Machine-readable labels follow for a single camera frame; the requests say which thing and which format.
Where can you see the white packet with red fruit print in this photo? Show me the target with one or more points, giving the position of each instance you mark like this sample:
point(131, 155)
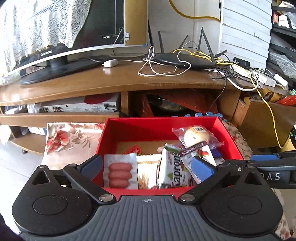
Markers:
point(198, 150)

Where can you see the white slatted panel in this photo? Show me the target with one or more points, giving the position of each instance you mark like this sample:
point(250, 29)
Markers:
point(245, 30)

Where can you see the white power adapter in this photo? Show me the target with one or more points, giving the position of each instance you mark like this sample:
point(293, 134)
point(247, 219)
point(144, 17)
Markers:
point(110, 63)

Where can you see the blue wafer biscuit packet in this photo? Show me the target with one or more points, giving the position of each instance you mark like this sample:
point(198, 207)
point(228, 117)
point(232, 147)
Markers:
point(218, 156)

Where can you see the silver AV receiver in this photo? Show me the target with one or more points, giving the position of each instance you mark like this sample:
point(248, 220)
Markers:
point(69, 107)

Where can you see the red plastic bag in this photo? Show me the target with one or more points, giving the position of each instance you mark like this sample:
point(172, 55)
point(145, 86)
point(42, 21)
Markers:
point(286, 100)

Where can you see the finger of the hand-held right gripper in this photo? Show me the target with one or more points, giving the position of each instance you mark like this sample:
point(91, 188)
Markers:
point(242, 165)
point(263, 157)

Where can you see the red snack packet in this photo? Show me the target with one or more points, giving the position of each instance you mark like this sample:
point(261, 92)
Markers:
point(133, 150)

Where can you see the red cardboard box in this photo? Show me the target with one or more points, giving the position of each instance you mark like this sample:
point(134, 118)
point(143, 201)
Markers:
point(138, 129)

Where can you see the black router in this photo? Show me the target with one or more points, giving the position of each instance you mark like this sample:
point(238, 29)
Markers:
point(185, 60)

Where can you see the red flat object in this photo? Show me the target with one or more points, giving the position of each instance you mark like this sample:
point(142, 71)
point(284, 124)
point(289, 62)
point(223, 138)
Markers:
point(97, 99)

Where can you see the floral tablecloth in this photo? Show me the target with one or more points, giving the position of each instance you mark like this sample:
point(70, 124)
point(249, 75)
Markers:
point(69, 143)

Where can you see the white bun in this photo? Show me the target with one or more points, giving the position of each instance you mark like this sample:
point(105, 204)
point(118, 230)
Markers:
point(194, 135)

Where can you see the brown cardboard box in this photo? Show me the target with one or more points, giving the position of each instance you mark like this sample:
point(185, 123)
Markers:
point(259, 122)

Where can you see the metal bowl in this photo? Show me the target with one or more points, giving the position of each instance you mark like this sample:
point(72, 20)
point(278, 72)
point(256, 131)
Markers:
point(166, 104)

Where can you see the white power strip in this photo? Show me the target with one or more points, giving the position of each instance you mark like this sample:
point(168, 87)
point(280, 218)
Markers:
point(266, 78)

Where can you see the white lace cloth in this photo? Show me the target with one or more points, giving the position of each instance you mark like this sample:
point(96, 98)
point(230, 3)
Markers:
point(34, 23)

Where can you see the black metal shelf rack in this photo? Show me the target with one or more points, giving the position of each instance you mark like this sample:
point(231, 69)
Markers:
point(282, 41)

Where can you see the vacuum-packed sausage packet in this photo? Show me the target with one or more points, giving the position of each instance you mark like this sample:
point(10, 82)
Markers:
point(120, 171)

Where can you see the black television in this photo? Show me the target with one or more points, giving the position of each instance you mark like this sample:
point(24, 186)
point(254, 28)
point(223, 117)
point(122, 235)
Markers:
point(99, 20)

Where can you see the white green snack packet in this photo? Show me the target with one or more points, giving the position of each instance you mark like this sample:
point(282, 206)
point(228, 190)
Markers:
point(171, 166)

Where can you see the golden biscuit packet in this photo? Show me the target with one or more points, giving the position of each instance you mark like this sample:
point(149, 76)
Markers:
point(148, 171)

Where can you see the black power adapter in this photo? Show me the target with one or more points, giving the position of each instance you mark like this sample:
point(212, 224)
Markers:
point(241, 63)

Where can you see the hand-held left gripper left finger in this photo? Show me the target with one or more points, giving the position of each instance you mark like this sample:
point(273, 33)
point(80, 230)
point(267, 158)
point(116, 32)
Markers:
point(92, 168)

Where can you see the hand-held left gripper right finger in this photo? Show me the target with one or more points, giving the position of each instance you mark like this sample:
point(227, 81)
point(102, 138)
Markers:
point(202, 169)

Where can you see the wooden TV cabinet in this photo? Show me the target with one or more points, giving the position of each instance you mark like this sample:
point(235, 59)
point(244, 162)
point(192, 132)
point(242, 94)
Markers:
point(115, 78)

